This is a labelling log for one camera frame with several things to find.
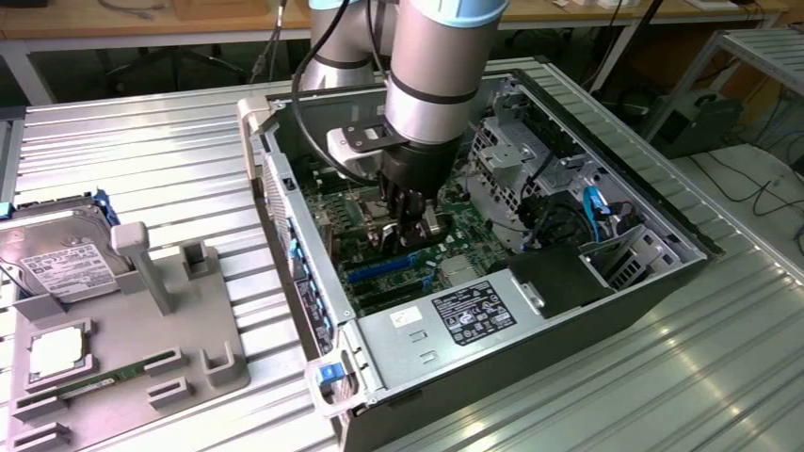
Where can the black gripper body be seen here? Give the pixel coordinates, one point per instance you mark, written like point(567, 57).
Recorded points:
point(417, 165)

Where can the green graphics card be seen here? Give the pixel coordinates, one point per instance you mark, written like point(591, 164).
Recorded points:
point(433, 237)

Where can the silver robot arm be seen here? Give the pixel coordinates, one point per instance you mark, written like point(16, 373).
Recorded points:
point(440, 70)

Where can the CPU socket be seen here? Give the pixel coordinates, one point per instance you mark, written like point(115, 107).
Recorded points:
point(367, 209)

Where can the green motherboard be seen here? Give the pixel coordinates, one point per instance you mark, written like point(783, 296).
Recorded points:
point(468, 230)

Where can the blue expansion slot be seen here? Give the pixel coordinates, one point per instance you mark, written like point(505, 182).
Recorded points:
point(383, 268)

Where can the grey metal disk bay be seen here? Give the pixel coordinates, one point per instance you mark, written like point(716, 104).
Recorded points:
point(503, 155)

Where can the silver chipset heatsink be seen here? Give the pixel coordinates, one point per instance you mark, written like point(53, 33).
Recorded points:
point(461, 270)

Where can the black plastic shroud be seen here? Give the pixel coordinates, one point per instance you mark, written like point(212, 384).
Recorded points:
point(559, 278)

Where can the grey power supply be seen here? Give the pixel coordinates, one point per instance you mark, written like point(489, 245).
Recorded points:
point(440, 339)

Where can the blue case latch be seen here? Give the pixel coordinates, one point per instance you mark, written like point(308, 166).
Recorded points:
point(329, 374)

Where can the open black PC case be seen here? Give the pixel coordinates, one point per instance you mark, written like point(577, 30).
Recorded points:
point(503, 376)

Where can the black chair base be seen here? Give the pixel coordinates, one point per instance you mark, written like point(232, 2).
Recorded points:
point(176, 61)

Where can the black floor device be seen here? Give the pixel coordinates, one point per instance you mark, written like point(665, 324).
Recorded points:
point(697, 122)

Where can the grey parts rack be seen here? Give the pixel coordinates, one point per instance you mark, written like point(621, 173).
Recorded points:
point(125, 339)

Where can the silver hard disk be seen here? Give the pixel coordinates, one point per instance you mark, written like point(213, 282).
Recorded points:
point(63, 263)

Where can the wooden desk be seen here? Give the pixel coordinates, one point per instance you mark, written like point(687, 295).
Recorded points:
point(125, 26)

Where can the plain green RAM stick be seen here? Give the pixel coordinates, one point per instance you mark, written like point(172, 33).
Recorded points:
point(93, 381)

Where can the metal slat side table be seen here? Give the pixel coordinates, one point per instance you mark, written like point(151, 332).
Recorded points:
point(767, 47)

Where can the silver CPU chip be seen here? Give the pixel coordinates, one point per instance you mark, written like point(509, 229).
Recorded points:
point(56, 353)

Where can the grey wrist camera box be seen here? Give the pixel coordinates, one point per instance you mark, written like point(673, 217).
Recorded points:
point(352, 150)

